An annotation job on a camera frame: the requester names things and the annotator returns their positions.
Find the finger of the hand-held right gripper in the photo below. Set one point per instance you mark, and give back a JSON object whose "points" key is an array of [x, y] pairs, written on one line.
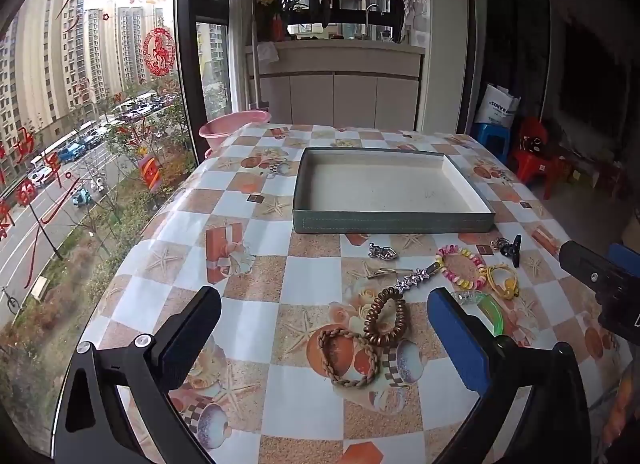
{"points": [[585, 264], [627, 256]]}

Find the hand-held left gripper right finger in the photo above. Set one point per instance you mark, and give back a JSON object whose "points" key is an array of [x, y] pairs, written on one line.
{"points": [[457, 339]]}

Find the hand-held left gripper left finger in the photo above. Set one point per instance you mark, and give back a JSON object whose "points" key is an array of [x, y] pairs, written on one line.
{"points": [[192, 334]]}

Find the black hair claw clip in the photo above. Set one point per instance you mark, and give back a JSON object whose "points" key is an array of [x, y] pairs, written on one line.
{"points": [[515, 249]]}

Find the shallow grey-green box tray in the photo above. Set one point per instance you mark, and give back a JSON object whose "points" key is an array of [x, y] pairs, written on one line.
{"points": [[380, 189]]}

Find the silver star hair clip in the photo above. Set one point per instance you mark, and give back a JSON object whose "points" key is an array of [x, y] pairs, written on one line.
{"points": [[417, 278]]}

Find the silver rhinestone hair clip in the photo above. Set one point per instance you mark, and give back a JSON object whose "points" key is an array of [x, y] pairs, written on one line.
{"points": [[386, 254]]}

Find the red plastic chair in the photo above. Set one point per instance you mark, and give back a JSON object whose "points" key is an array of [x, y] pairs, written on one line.
{"points": [[535, 163]]}

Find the checkered printed tablecloth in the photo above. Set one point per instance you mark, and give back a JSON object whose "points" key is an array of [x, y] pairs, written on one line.
{"points": [[300, 269]]}

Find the blue plastic stool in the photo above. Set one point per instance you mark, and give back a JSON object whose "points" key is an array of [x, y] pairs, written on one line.
{"points": [[492, 136]]}

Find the red lantern window decal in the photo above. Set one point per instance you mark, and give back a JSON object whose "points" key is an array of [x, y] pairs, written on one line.
{"points": [[150, 172]]}

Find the white shopping bag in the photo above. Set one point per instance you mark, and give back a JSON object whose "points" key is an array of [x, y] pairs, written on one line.
{"points": [[495, 106]]}

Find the pink plastic basin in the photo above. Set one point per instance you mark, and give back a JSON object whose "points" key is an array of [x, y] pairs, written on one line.
{"points": [[225, 126]]}

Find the white cabinet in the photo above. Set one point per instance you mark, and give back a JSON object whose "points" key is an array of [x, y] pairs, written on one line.
{"points": [[350, 98]]}

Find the round red window decal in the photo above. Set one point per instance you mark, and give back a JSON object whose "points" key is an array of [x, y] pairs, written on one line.
{"points": [[159, 51]]}

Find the white rag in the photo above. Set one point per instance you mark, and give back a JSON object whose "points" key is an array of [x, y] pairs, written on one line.
{"points": [[268, 51]]}

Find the yellow flower bouquet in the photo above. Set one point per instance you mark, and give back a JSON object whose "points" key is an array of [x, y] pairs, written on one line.
{"points": [[277, 26]]}

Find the kitchen faucet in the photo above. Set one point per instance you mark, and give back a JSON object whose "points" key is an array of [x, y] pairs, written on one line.
{"points": [[369, 18]]}

